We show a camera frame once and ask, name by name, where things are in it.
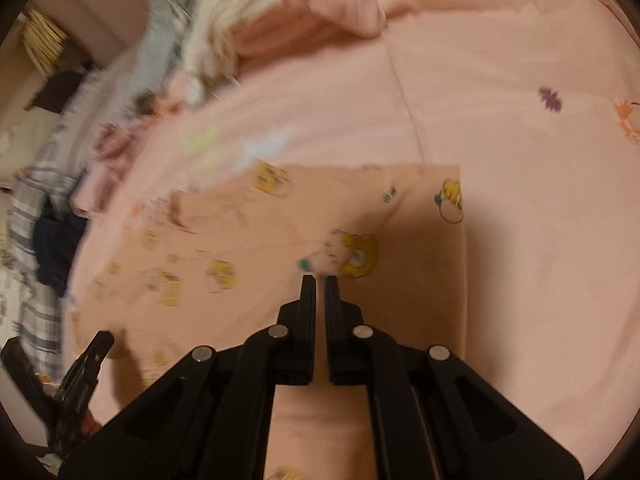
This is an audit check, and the cream cloth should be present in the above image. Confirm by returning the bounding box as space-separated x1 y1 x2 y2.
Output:
182 0 301 106

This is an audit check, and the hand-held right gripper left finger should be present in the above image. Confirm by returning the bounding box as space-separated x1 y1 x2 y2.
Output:
57 275 318 480

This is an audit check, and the light grey quilt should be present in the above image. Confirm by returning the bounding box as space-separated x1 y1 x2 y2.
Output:
50 55 151 171

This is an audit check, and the plaid blanket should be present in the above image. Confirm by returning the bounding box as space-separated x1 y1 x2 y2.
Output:
0 125 96 381

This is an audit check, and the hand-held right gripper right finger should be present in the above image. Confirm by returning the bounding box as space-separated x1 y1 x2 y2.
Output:
325 275 584 480

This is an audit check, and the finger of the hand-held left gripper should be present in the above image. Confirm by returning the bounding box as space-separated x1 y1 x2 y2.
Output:
0 337 53 408
57 331 116 411

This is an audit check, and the straw-coloured bundle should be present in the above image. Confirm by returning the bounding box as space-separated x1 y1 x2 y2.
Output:
20 7 71 76

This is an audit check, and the small pink garment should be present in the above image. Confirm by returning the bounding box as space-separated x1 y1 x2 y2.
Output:
70 105 171 218

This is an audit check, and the grey garment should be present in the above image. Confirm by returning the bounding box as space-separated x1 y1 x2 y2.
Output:
135 0 211 106

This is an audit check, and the peach cartoon print garment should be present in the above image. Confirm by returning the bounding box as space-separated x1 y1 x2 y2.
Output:
70 162 473 480

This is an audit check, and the dark brown cloth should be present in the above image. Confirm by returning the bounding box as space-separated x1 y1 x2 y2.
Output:
25 62 101 111

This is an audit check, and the dark navy garment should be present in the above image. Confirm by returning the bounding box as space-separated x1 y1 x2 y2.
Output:
32 200 88 296

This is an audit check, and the pink printed bed sheet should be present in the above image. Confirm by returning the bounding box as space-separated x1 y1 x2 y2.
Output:
65 0 640 480

